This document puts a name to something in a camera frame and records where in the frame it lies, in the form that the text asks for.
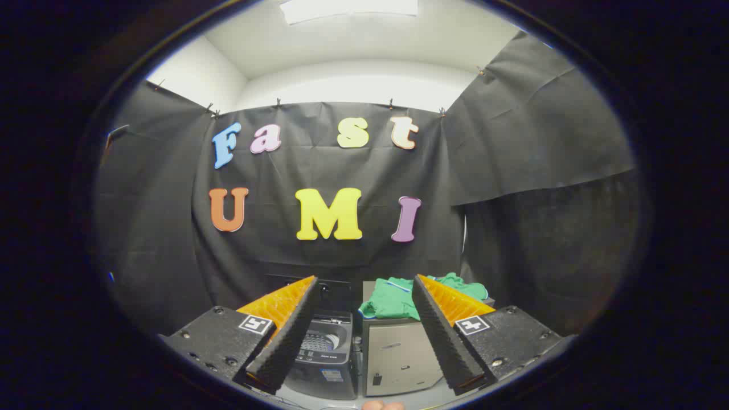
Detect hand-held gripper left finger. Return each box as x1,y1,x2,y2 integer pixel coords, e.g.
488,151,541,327
159,276,321,395

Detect grey cabinet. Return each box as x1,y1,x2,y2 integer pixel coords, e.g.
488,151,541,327
362,280,496,397

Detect green polo shirt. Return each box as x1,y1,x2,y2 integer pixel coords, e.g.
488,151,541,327
358,272,489,321

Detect white ceiling light panel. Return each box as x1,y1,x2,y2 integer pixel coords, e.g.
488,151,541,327
279,0,419,25

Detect black backdrop cloth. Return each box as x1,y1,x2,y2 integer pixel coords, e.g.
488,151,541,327
94,31,641,337

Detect dark grey washing machine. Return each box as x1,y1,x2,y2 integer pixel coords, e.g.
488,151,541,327
282,310,361,400

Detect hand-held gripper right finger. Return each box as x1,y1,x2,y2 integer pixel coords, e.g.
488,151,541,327
411,274,576,396

